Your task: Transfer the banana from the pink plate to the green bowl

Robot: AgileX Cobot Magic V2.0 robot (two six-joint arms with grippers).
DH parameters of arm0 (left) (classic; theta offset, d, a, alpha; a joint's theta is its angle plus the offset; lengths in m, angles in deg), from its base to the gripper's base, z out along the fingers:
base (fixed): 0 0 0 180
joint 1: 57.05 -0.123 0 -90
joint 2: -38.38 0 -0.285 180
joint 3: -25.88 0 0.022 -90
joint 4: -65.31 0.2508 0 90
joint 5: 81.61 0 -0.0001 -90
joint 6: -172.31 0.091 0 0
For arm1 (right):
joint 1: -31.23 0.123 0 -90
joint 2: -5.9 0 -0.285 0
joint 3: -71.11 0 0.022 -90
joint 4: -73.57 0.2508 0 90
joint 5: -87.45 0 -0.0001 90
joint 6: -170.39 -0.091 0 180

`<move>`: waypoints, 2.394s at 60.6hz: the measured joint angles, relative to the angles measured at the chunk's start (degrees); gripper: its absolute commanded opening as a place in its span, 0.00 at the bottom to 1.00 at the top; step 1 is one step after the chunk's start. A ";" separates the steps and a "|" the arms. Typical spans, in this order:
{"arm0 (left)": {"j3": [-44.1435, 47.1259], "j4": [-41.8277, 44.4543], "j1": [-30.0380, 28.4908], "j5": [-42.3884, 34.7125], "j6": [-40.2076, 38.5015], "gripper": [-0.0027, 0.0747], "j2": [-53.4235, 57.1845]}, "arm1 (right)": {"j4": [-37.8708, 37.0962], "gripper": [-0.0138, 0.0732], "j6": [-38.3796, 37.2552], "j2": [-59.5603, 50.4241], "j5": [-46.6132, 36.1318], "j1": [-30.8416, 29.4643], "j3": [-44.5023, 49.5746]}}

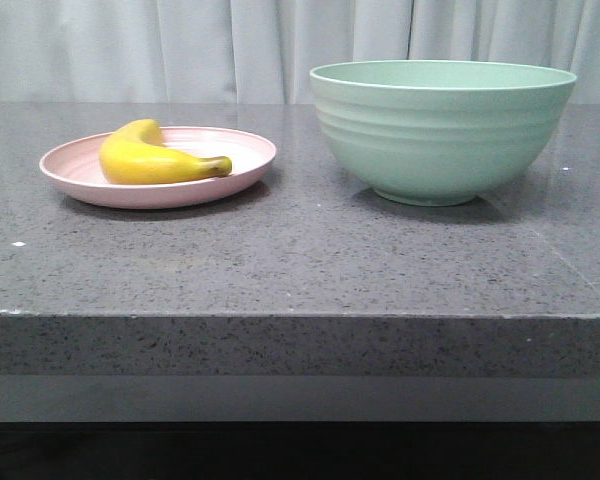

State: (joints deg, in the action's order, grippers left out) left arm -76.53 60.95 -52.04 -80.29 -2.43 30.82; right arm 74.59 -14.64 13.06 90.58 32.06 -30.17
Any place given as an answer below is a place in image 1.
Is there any yellow banana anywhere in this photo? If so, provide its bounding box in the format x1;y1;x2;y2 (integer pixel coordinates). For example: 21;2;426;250
99;119;233;185

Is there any green bowl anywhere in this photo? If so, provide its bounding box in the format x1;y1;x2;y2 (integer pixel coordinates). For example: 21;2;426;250
310;60;577;206

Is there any pink plate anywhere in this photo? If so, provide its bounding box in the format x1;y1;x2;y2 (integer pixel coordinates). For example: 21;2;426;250
39;126;276;209

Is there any white curtain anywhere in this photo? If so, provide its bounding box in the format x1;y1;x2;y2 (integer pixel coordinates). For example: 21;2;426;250
0;1;600;104

